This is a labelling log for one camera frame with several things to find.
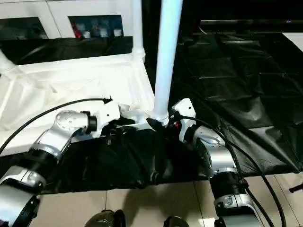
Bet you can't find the white glass-door cabinet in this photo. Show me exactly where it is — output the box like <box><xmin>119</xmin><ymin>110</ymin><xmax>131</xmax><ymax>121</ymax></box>
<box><xmin>0</xmin><ymin>0</ymin><xmax>135</xmax><ymax>40</ymax></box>

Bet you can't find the black left robot foot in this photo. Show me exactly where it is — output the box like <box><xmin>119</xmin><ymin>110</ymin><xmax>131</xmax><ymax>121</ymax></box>
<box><xmin>85</xmin><ymin>209</ymin><xmax>126</xmax><ymax>227</ymax></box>

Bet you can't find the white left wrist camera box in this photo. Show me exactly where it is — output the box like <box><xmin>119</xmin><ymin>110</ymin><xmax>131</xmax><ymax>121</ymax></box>
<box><xmin>93</xmin><ymin>98</ymin><xmax>123</xmax><ymax>140</ymax></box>

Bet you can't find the black glossy mat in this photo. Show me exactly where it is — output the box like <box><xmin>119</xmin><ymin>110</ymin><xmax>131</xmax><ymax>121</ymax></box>
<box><xmin>0</xmin><ymin>30</ymin><xmax>303</xmax><ymax>195</ymax></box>

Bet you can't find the black glossy tv stand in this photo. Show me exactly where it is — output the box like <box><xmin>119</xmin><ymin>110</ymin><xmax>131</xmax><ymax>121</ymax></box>
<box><xmin>200</xmin><ymin>18</ymin><xmax>303</xmax><ymax>33</ymax></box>

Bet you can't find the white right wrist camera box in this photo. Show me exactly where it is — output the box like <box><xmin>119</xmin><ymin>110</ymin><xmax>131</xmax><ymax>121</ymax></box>
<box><xmin>171</xmin><ymin>97</ymin><xmax>197</xmax><ymax>143</ymax></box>

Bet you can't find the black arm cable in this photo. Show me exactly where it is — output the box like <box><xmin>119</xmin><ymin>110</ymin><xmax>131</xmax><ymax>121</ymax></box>
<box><xmin>174</xmin><ymin>114</ymin><xmax>285</xmax><ymax>227</ymax></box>
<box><xmin>0</xmin><ymin>95</ymin><xmax>114</xmax><ymax>155</ymax></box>

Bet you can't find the white flat panel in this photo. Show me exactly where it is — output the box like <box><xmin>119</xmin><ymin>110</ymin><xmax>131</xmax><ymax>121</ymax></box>
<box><xmin>281</xmin><ymin>32</ymin><xmax>303</xmax><ymax>53</ymax></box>

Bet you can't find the white upturned plastic table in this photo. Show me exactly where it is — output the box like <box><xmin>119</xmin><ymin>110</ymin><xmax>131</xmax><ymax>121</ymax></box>
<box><xmin>0</xmin><ymin>53</ymin><xmax>155</xmax><ymax>157</ymax></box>

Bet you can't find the white plastic table leg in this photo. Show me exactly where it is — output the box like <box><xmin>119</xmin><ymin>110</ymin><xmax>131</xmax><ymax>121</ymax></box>
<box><xmin>0</xmin><ymin>48</ymin><xmax>18</xmax><ymax>74</ymax></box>
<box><xmin>145</xmin><ymin>0</ymin><xmax>185</xmax><ymax>126</ymax></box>
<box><xmin>131</xmin><ymin>0</ymin><xmax>146</xmax><ymax>64</ymax></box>

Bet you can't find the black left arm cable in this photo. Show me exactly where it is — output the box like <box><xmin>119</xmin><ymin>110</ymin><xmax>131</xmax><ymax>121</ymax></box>
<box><xmin>0</xmin><ymin>95</ymin><xmax>114</xmax><ymax>155</ymax></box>

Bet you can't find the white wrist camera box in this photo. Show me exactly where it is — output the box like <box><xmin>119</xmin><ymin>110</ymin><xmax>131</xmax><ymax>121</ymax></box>
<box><xmin>171</xmin><ymin>97</ymin><xmax>197</xmax><ymax>143</ymax></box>
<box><xmin>93</xmin><ymin>98</ymin><xmax>123</xmax><ymax>140</ymax></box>

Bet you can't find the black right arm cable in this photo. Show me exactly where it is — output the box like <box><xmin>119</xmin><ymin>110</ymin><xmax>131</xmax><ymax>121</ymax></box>
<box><xmin>174</xmin><ymin>114</ymin><xmax>285</xmax><ymax>227</ymax></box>

